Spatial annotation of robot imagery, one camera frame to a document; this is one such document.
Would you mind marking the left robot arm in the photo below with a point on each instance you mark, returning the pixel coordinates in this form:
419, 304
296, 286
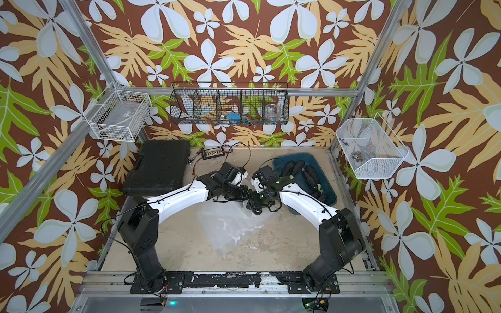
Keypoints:
139, 226

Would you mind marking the small black electronics board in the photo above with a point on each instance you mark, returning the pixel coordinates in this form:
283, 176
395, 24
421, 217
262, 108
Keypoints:
212, 153

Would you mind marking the teal plastic bin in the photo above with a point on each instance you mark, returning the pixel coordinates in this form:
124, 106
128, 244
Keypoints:
278, 166

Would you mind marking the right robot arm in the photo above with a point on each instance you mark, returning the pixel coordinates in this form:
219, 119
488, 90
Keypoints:
340, 237

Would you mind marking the black wire basket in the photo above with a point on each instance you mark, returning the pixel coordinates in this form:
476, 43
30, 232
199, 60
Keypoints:
230, 103

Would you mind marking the white mesh basket right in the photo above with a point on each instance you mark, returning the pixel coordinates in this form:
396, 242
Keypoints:
372, 148

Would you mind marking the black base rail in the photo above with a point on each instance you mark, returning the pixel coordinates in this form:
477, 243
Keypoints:
235, 281

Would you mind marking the stack of clear bags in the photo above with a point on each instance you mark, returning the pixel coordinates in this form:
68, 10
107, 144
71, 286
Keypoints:
225, 234

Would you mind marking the black tool case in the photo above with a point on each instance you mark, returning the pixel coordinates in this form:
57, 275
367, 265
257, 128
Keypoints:
160, 168

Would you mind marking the pile of eggplants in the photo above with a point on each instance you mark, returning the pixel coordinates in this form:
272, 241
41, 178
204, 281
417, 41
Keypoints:
291, 170

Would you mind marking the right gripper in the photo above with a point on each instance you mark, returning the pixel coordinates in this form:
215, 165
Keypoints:
253, 201

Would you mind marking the white wire basket left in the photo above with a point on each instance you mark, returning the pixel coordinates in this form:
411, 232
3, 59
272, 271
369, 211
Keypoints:
119, 114

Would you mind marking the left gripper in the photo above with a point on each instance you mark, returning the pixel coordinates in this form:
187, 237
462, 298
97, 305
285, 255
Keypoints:
242, 197

